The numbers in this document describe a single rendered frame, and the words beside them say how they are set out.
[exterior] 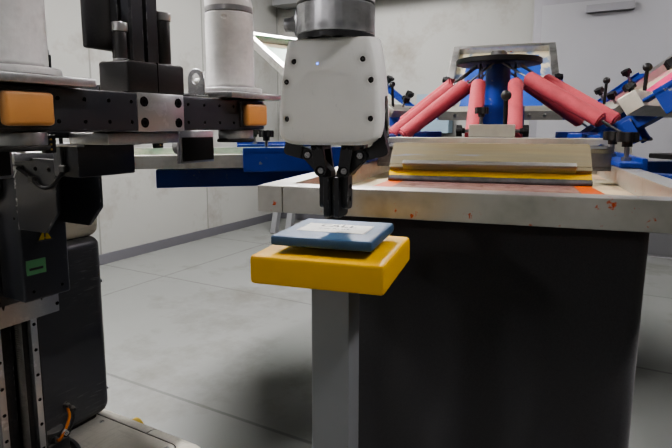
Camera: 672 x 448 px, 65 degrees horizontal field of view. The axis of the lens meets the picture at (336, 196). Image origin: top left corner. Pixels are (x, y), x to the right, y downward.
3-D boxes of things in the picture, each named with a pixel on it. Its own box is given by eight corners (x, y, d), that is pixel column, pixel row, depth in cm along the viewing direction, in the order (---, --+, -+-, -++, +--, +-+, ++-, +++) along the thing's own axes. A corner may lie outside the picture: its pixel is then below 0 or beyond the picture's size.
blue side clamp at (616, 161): (645, 194, 103) (648, 158, 102) (617, 193, 104) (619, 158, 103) (615, 179, 131) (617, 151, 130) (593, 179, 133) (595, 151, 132)
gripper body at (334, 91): (270, 23, 49) (272, 145, 50) (378, 15, 46) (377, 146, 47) (300, 36, 56) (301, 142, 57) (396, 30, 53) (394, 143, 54)
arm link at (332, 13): (269, 1, 48) (270, 33, 49) (363, -6, 46) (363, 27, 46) (300, 17, 56) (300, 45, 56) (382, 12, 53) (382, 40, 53)
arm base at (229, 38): (174, 93, 106) (171, 13, 104) (217, 96, 117) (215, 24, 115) (234, 91, 98) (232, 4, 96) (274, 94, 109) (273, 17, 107)
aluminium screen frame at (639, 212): (745, 238, 57) (748, 203, 57) (257, 211, 75) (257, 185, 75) (610, 174, 132) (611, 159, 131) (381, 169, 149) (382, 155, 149)
